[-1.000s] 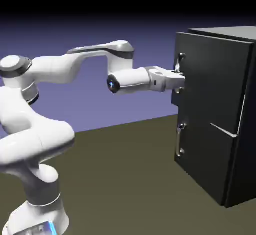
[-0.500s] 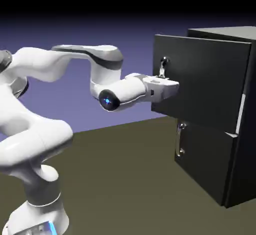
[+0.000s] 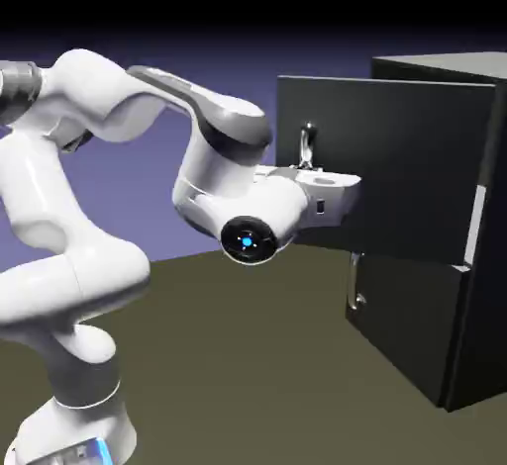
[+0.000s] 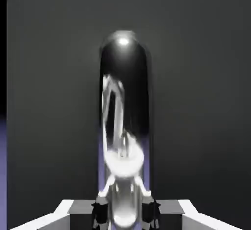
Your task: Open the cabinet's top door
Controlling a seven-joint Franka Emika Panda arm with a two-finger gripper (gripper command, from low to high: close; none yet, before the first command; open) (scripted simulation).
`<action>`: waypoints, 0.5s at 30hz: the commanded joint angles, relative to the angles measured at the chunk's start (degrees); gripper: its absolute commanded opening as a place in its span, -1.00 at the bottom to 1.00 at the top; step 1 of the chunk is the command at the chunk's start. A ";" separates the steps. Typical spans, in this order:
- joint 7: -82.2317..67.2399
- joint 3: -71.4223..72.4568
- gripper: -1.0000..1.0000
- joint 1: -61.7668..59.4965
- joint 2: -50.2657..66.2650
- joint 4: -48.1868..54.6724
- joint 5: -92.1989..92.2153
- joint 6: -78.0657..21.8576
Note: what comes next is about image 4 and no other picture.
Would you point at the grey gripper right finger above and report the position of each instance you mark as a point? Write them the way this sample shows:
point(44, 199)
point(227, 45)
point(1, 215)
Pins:
point(170, 214)

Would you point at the dark grey cabinet door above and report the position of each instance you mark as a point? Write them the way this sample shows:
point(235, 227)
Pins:
point(196, 77)

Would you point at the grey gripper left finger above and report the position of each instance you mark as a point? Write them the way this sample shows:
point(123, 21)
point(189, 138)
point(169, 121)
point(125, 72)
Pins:
point(82, 214)

